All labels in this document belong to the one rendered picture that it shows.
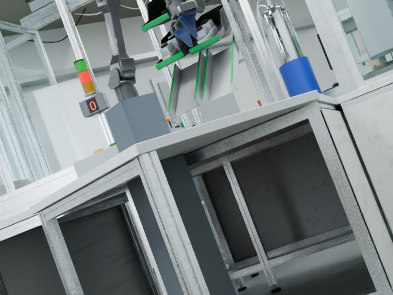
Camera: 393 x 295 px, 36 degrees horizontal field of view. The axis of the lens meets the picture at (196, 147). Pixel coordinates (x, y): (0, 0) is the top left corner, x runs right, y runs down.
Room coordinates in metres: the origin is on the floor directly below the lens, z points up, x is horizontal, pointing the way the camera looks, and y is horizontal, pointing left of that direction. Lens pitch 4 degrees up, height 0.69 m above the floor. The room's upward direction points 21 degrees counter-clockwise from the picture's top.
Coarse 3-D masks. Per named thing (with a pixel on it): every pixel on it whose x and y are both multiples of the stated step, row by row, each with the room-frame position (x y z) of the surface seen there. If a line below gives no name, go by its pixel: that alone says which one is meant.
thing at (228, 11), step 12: (144, 12) 2.42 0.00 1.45; (228, 12) 2.32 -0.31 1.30; (240, 24) 2.49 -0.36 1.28; (156, 36) 2.43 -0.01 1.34; (240, 36) 2.32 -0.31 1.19; (156, 48) 2.42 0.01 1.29; (240, 48) 2.32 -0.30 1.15; (252, 48) 2.48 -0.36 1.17; (168, 72) 2.42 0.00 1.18; (252, 72) 2.32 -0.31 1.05; (168, 84) 2.42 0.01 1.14; (264, 84) 2.48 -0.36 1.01; (264, 96) 2.33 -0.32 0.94
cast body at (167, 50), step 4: (164, 44) 2.29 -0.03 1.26; (168, 44) 2.29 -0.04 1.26; (172, 44) 2.31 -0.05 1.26; (164, 48) 2.29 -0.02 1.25; (168, 48) 2.29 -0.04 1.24; (172, 48) 2.30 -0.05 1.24; (176, 48) 2.32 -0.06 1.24; (160, 52) 2.31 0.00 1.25; (164, 52) 2.30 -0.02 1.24; (168, 52) 2.29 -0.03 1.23; (172, 52) 2.30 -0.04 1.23; (176, 52) 2.32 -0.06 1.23; (164, 56) 2.30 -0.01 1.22; (168, 56) 2.29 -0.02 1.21
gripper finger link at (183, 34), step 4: (184, 28) 1.89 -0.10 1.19; (176, 32) 1.89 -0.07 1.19; (180, 32) 1.89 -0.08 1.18; (184, 32) 1.89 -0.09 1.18; (188, 32) 1.89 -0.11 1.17; (180, 36) 1.88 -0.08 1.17; (184, 36) 1.89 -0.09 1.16; (188, 36) 1.89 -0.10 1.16; (184, 40) 1.88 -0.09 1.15; (188, 40) 1.89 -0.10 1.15; (188, 44) 1.88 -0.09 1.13; (192, 44) 1.89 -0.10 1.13
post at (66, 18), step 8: (56, 0) 2.64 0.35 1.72; (64, 8) 2.63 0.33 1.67; (64, 16) 2.64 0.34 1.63; (64, 24) 2.64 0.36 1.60; (72, 24) 2.65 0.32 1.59; (72, 32) 2.63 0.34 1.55; (72, 40) 2.64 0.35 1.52; (80, 48) 2.64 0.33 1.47; (80, 56) 2.63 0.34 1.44; (96, 88) 2.66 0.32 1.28; (104, 112) 2.65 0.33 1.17; (104, 120) 2.63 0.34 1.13; (104, 128) 2.64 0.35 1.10; (112, 136) 2.64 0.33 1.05
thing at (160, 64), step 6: (168, 36) 2.49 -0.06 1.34; (192, 36) 2.38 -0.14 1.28; (162, 42) 2.42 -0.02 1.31; (192, 42) 2.37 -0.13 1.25; (186, 48) 2.30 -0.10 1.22; (180, 54) 2.26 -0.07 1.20; (186, 54) 2.28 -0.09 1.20; (162, 60) 2.37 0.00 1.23; (168, 60) 2.29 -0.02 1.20; (174, 60) 2.28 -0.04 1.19; (156, 66) 2.32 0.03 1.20; (162, 66) 2.31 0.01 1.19
